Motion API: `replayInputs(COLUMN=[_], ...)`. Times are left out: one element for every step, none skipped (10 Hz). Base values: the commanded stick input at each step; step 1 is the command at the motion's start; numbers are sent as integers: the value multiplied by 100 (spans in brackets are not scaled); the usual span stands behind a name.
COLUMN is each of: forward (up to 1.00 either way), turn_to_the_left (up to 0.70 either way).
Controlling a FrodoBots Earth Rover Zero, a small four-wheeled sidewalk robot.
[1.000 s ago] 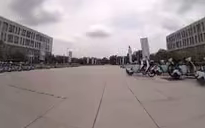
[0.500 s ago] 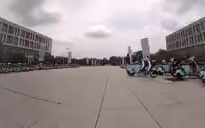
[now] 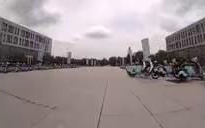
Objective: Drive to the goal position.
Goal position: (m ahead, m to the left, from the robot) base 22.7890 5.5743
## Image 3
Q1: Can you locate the distant row of trees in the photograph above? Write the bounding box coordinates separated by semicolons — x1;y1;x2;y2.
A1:
43;54;128;67

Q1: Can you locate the white statue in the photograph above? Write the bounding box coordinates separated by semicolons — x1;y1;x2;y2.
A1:
126;46;134;65

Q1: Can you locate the grey concrete paved plaza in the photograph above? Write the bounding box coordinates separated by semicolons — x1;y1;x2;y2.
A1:
0;65;205;128

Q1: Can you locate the tall white sign pillar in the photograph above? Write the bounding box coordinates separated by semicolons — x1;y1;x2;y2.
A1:
140;37;151;63

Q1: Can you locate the row of parked scooters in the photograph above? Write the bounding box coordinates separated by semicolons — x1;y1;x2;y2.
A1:
125;56;205;88

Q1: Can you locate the row of parked two-wheelers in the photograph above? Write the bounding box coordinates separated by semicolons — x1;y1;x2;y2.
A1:
0;61;58;74

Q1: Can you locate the row of trees by building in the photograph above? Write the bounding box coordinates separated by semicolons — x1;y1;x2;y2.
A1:
0;40;46;65

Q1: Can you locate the long grey multi-storey building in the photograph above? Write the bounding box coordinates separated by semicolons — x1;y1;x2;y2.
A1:
0;12;53;64

